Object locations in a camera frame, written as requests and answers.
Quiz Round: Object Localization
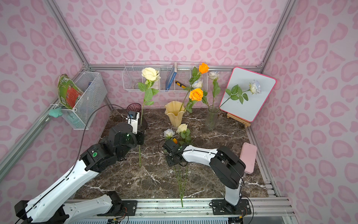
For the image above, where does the pale blue rose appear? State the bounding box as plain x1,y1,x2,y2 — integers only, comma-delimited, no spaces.
220,80,262,108
164,129,184,207

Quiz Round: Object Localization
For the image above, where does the cream rose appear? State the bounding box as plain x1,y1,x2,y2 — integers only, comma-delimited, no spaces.
176,123,192,199
136,67,161,168

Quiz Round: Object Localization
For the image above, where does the pink pencil case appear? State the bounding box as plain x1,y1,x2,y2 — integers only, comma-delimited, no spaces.
240,142,257,175

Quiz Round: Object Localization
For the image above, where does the pale blue rose back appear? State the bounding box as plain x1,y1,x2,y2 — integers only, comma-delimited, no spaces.
220,80,262,108

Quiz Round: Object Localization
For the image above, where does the large orange rose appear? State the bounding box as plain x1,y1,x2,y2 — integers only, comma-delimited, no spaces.
182,63,209,107

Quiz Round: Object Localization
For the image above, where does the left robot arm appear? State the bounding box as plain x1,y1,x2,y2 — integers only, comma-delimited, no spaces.
15,111,146,224

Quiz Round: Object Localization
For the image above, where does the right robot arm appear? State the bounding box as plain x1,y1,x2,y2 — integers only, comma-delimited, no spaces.
162,140,246,206

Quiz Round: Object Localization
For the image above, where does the dark red glass vase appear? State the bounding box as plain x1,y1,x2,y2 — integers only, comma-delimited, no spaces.
126,103,142,112

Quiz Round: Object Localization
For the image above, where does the yellow flared vase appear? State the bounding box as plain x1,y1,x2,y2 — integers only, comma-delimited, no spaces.
165,101,186,128

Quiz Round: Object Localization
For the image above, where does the clear glass vase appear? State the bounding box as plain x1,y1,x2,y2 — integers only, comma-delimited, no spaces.
205,105,220,130

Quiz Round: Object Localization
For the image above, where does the blue book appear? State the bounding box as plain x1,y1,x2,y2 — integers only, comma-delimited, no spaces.
165,62,177,91

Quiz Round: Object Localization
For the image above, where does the yellow utility knife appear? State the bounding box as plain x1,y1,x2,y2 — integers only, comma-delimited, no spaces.
175,81,186,90

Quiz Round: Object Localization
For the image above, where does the green red picture plate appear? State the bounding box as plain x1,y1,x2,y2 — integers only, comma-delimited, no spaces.
57,74,84,110

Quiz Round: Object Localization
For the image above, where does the wooden easel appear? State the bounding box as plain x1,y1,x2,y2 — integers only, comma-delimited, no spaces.
227,113,251,128

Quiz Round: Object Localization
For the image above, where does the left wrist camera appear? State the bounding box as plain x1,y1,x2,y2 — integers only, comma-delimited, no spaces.
127,111,139,134

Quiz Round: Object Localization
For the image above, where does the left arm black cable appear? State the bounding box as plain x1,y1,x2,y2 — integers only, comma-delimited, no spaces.
13,104,132,224

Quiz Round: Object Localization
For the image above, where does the clear wall shelf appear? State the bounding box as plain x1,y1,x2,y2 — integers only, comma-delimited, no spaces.
122,61,202,91

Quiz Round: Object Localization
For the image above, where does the white wire basket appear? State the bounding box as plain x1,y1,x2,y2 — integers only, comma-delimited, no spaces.
60,71,107,130

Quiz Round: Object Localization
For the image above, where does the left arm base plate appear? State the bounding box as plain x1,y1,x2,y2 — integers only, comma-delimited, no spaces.
98,200,138,217

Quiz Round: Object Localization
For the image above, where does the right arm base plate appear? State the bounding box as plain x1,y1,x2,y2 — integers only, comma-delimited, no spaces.
209,199,252,216

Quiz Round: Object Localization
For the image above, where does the mint green wall hook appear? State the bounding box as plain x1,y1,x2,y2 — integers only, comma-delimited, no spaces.
48,108,63,118

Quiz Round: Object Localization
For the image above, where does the whiteboard with pink frame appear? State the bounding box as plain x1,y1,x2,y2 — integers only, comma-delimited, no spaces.
220,67,277,122

